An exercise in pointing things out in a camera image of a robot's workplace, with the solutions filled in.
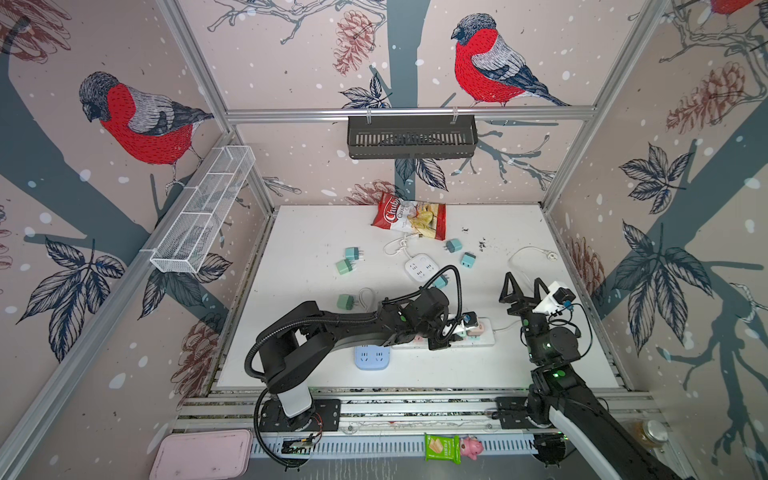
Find black hanging wire basket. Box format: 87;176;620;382
347;115;478;160

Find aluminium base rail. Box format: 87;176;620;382
169;389;671;460

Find teal charger plug centre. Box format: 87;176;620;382
433;275;448;288

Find aluminium frame post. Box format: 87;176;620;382
154;0;277;215
541;0;669;214

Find blue charger plug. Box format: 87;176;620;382
461;253;476;268
344;247;361;261

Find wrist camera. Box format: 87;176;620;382
454;312;480;336
533;281;577;316

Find red white chips bag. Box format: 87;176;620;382
372;194;447;241

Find teal charger plug near bag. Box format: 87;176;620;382
445;238;463;253

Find pink pig toy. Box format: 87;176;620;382
459;436;484;460

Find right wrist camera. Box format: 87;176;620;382
533;281;577;316

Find aluminium frame post back right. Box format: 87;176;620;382
541;0;669;214

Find white square power strip cable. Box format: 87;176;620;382
382;232;421;258

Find pink charger plug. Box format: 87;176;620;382
467;323;485;337

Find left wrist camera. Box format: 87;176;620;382
454;312;480;336

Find pink tray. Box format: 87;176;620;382
149;429;253;480

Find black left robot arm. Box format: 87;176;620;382
243;265;463;430

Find blue square power strip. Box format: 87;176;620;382
354;345;391;371

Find aluminium frame post back left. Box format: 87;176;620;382
154;0;277;215

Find green snack packet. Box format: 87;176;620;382
424;434;461;465

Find green charger plug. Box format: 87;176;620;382
335;259;354;275
336;294;356;311

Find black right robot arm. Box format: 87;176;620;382
499;272;679;479

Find long white pastel power strip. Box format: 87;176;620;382
393;317;496;350

